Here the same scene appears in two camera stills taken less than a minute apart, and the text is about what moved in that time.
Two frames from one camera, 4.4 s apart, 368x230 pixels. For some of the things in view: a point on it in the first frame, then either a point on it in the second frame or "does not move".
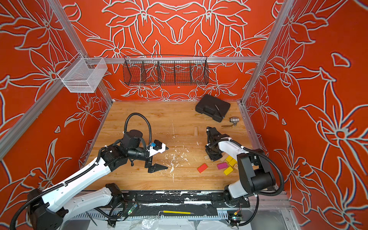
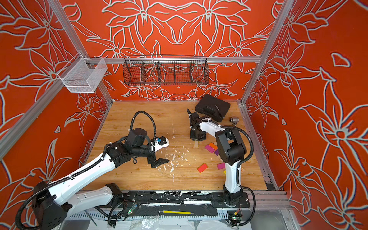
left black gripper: (154, 168) to (158, 162)
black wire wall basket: (141, 70) does not move
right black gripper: (214, 157) to (195, 137)
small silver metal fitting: (234, 120) does not move
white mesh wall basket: (85, 75) does not move
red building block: (202, 168) does not move
